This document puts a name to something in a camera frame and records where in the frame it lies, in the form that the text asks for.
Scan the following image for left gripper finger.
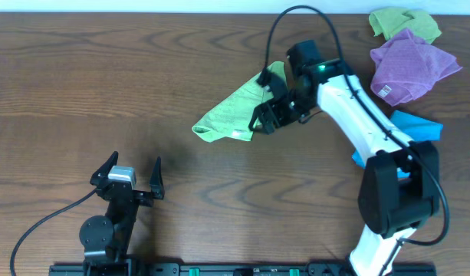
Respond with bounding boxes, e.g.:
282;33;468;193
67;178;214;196
90;151;119;180
149;157;164;192

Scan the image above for light green cloth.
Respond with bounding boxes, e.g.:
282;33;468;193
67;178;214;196
192;73;273;143

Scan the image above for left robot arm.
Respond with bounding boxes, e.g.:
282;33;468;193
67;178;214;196
79;151;165;276

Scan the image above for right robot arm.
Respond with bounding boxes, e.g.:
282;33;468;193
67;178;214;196
248;41;444;275

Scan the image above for purple cloth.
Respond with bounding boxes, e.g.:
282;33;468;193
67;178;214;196
370;28;462;107

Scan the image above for blue cloth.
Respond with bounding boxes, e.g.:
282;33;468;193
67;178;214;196
351;110;444;179

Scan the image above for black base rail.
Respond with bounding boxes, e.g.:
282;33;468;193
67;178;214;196
48;261;438;276

